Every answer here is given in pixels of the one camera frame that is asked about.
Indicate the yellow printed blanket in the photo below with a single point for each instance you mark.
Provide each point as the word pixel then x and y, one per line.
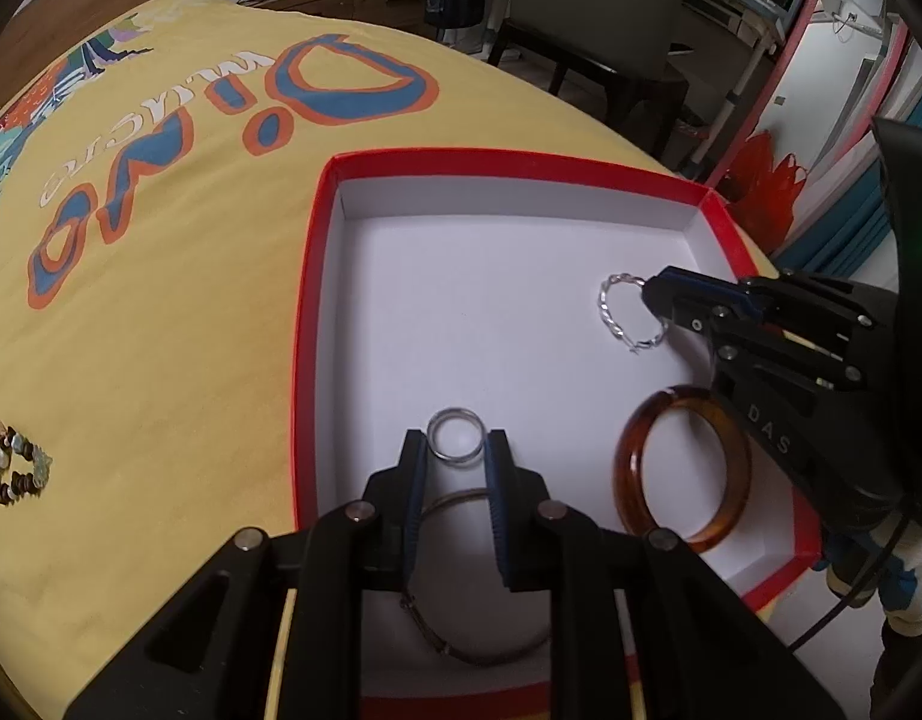
pixel 168 277

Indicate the white desk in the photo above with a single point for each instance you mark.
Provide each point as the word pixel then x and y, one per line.
pixel 731 11

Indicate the red cardboard box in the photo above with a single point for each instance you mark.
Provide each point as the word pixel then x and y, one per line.
pixel 468 300

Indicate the thin silver bangle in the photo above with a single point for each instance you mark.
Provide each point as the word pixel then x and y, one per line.
pixel 461 658

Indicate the pink hula hoop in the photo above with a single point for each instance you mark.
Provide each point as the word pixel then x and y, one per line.
pixel 804 15

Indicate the red plastic bag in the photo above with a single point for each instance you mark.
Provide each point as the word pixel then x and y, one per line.
pixel 760 187

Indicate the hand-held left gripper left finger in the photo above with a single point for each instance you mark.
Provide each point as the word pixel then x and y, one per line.
pixel 414 499

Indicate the teal curtain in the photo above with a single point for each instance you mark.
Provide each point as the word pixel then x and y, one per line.
pixel 850 225

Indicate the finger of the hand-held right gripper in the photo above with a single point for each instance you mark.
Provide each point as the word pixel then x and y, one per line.
pixel 712 289
pixel 760 349

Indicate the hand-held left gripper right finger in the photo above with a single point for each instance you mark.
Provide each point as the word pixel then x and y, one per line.
pixel 498 514

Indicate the amber bangle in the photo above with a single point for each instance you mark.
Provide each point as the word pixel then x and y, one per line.
pixel 624 465

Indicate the person's right hand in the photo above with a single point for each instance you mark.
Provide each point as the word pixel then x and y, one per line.
pixel 899 592

